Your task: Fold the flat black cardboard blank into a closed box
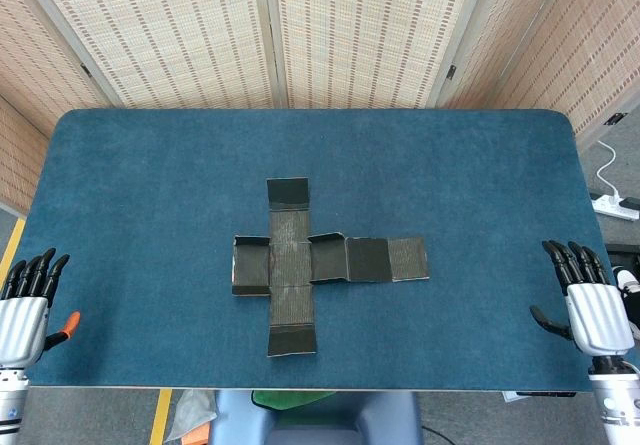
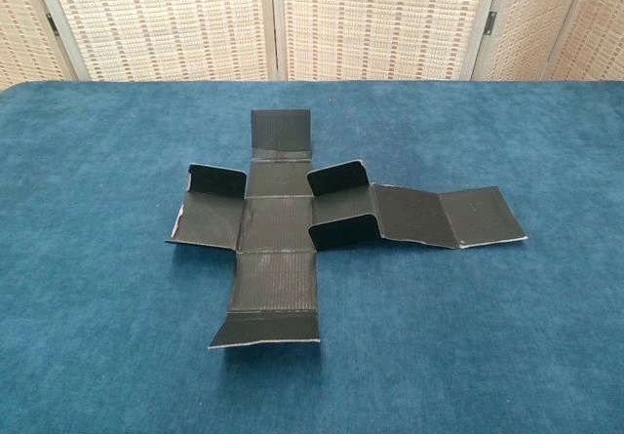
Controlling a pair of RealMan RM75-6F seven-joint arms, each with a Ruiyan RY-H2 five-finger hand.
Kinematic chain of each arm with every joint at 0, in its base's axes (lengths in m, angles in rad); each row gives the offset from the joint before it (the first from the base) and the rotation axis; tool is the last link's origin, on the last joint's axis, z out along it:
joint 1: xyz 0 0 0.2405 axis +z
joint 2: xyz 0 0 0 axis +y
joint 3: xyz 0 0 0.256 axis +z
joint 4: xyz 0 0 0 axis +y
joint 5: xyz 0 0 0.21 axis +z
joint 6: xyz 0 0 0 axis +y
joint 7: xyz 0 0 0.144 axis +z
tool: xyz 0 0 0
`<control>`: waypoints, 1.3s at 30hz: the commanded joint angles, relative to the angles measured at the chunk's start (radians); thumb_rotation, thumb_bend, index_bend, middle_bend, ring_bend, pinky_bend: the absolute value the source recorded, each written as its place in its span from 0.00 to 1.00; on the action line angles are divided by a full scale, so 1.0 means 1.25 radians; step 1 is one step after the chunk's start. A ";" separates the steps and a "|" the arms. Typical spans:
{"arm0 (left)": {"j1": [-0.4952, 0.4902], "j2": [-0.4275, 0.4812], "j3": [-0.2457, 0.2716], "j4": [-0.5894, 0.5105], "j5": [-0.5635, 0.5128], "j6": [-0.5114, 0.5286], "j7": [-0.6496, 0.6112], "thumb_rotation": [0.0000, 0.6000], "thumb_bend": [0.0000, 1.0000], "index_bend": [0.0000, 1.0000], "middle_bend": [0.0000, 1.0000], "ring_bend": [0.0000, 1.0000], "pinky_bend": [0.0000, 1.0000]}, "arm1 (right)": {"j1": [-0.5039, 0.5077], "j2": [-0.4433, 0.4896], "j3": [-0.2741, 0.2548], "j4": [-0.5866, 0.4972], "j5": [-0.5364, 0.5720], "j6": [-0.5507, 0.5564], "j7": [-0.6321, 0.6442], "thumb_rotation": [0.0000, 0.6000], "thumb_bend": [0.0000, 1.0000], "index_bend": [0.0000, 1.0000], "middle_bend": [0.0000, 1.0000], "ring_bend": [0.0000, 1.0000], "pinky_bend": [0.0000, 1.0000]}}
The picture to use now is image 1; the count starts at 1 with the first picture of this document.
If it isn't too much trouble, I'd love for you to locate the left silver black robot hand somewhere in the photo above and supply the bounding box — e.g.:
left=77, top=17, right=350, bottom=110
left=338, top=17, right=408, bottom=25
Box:
left=0, top=247, right=81, bottom=366

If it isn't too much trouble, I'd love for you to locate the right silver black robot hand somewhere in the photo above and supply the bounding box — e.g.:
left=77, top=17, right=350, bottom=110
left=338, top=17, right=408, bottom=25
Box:
left=529, top=239, right=636, bottom=359

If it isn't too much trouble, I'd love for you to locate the black paper box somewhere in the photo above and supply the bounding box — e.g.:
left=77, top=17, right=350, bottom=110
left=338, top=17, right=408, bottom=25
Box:
left=230, top=177, right=431, bottom=359

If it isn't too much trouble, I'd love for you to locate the white black shoe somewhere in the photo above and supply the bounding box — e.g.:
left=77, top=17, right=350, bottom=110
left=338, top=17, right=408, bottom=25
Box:
left=612, top=264, right=640, bottom=339

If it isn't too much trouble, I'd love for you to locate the black equipment base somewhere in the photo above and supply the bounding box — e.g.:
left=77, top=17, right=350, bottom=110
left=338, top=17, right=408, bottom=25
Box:
left=604, top=244, right=640, bottom=266

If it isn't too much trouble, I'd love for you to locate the white power strip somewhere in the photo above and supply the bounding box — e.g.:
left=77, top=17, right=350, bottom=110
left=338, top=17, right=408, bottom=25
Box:
left=591, top=192, right=640, bottom=222

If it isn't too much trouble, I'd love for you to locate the bamboo folding screen panel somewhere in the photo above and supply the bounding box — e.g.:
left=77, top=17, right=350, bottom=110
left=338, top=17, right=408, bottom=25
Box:
left=434, top=0, right=640, bottom=136
left=14, top=0, right=281, bottom=111
left=0, top=0, right=121, bottom=139
left=0, top=95, right=54, bottom=216
left=262, top=0, right=491, bottom=111

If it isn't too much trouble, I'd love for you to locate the grey plastic bag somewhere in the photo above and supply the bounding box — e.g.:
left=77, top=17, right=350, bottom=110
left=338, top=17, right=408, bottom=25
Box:
left=164, top=389, right=219, bottom=442

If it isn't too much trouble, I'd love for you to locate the green cloth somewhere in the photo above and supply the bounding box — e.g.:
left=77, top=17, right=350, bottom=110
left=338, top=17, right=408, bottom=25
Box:
left=250, top=389, right=337, bottom=411

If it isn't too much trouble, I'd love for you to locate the white power cable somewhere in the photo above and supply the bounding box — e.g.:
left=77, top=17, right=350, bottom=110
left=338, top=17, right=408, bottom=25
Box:
left=596, top=139, right=625, bottom=201

